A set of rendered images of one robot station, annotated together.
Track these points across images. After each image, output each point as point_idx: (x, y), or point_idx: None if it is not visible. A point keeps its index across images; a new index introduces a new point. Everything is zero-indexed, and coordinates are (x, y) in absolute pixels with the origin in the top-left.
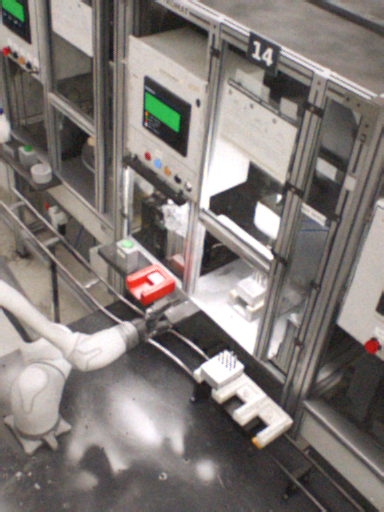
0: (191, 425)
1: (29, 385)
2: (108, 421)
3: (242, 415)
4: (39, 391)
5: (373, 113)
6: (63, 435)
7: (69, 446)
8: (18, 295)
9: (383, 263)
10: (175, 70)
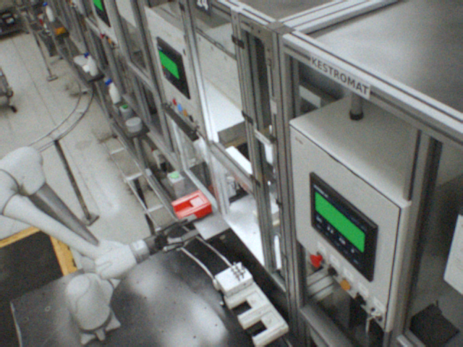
0: (216, 326)
1: (74, 290)
2: (150, 320)
3: (244, 319)
4: (81, 296)
5: (268, 37)
6: (113, 330)
7: (116, 340)
8: (48, 219)
9: (307, 180)
10: (168, 27)
